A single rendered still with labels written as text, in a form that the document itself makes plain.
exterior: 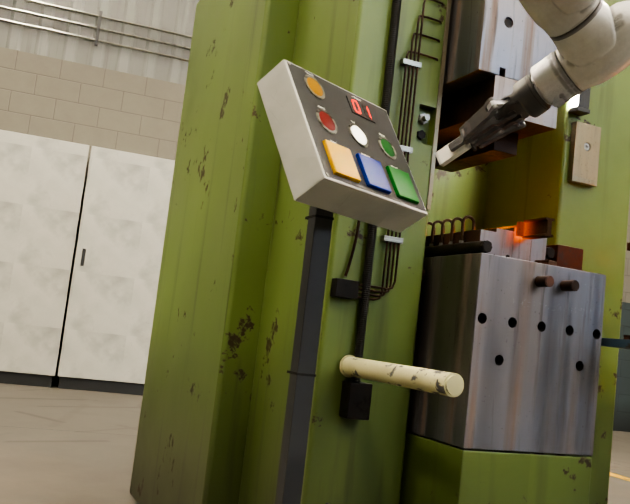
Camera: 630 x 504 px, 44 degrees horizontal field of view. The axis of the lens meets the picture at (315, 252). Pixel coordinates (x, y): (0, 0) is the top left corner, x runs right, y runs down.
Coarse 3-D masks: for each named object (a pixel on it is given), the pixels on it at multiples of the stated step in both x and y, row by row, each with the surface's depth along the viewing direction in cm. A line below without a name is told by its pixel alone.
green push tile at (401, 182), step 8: (392, 168) 159; (392, 176) 157; (400, 176) 160; (408, 176) 163; (392, 184) 157; (400, 184) 158; (408, 184) 161; (400, 192) 156; (408, 192) 159; (408, 200) 158; (416, 200) 160
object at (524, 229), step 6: (522, 222) 190; (528, 222) 189; (534, 222) 187; (540, 222) 185; (546, 222) 183; (492, 228) 201; (504, 228) 196; (516, 228) 190; (522, 228) 190; (528, 228) 189; (534, 228) 187; (540, 228) 185; (546, 228) 183; (516, 234) 190; (522, 234) 189; (528, 234) 189; (534, 234) 186; (540, 234) 183; (546, 234) 182
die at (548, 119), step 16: (496, 80) 191; (512, 80) 193; (448, 96) 209; (464, 96) 202; (480, 96) 195; (496, 96) 190; (448, 112) 208; (464, 112) 201; (544, 112) 196; (448, 128) 208; (528, 128) 200; (544, 128) 198
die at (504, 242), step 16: (448, 240) 199; (464, 240) 192; (480, 240) 186; (496, 240) 188; (512, 240) 190; (528, 240) 192; (544, 240) 194; (512, 256) 190; (528, 256) 192; (544, 256) 194
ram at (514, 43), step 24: (456, 0) 203; (480, 0) 192; (504, 0) 193; (456, 24) 201; (480, 24) 191; (504, 24) 193; (528, 24) 196; (456, 48) 199; (480, 48) 189; (504, 48) 192; (528, 48) 195; (552, 48) 198; (456, 72) 198; (480, 72) 190; (504, 72) 192; (528, 72) 195
